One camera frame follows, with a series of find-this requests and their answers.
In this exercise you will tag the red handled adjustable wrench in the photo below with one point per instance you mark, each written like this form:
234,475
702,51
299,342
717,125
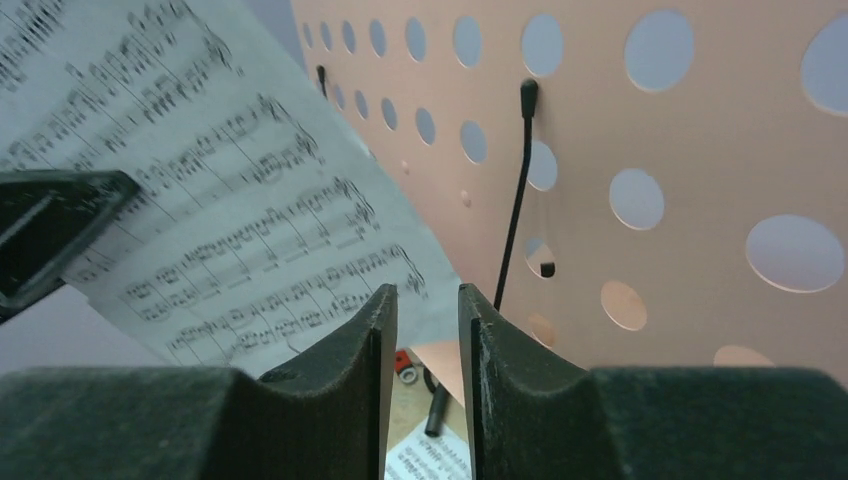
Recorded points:
405,367

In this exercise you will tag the pink folding music stand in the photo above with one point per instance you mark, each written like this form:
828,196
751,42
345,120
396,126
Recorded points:
698,213

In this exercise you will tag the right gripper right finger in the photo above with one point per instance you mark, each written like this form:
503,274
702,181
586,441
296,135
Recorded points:
533,415

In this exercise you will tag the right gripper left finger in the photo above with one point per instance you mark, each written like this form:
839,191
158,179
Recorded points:
321,415

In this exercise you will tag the sheet music page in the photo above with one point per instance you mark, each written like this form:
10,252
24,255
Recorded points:
420,457
263,223

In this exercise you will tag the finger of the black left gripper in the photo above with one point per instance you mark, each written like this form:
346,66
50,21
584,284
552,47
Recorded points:
48,218

